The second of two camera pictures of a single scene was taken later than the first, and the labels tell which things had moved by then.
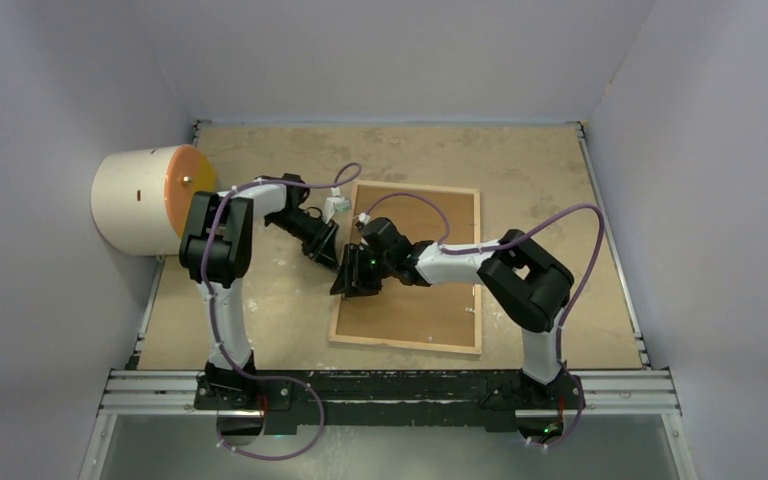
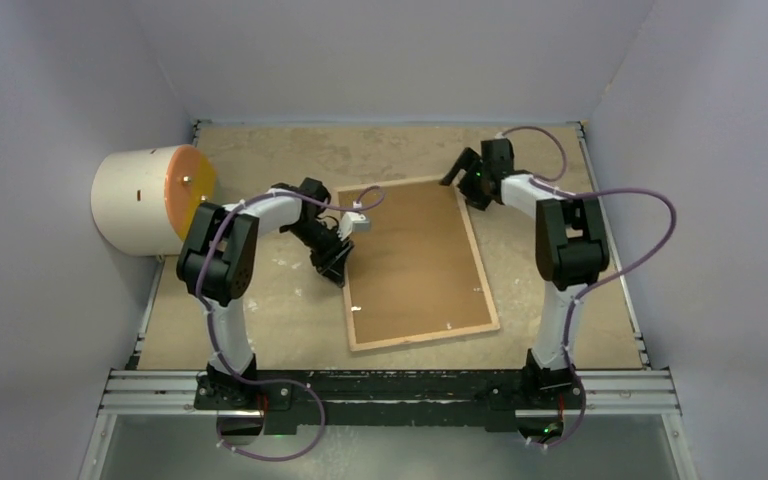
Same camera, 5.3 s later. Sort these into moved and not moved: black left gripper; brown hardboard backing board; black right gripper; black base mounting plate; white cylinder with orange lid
Moved: black right gripper; brown hardboard backing board
Not moved: black base mounting plate; black left gripper; white cylinder with orange lid
